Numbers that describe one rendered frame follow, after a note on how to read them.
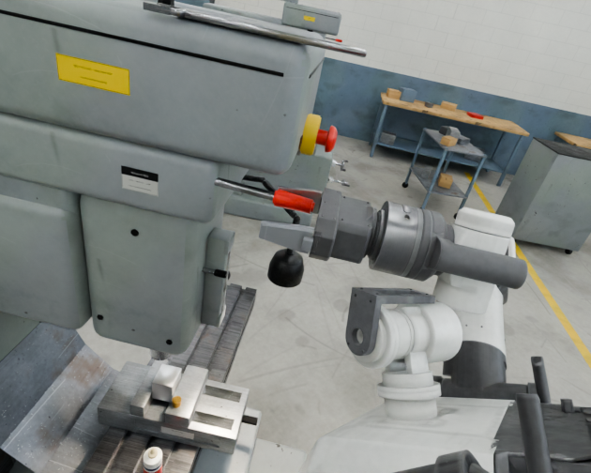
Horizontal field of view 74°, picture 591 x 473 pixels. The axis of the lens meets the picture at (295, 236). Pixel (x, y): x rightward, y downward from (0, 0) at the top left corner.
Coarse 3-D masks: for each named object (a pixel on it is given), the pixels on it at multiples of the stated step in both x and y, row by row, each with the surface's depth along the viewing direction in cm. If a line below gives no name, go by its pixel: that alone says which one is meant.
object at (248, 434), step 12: (240, 432) 113; (252, 432) 114; (240, 444) 110; (252, 444) 111; (204, 456) 105; (216, 456) 106; (228, 456) 107; (240, 456) 107; (204, 468) 103; (216, 468) 103; (228, 468) 104; (240, 468) 104
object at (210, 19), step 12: (168, 12) 42; (180, 12) 42; (192, 12) 42; (228, 24) 42; (240, 24) 42; (252, 24) 43; (276, 36) 42; (288, 36) 42; (300, 36) 42; (324, 48) 42; (336, 48) 42; (348, 48) 42; (360, 48) 43
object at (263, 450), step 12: (264, 444) 124; (276, 444) 125; (252, 456) 120; (264, 456) 120; (276, 456) 121; (288, 456) 122; (300, 456) 123; (12, 468) 105; (24, 468) 106; (252, 468) 117; (264, 468) 117; (276, 468) 118; (288, 468) 119
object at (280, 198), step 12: (216, 180) 53; (228, 180) 53; (252, 192) 53; (264, 192) 53; (276, 192) 52; (288, 192) 52; (276, 204) 52; (288, 204) 52; (300, 204) 52; (312, 204) 52
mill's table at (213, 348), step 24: (240, 288) 154; (240, 312) 143; (216, 336) 131; (240, 336) 137; (168, 360) 121; (192, 360) 123; (216, 360) 123; (120, 432) 99; (96, 456) 93; (120, 456) 94; (168, 456) 96; (192, 456) 97
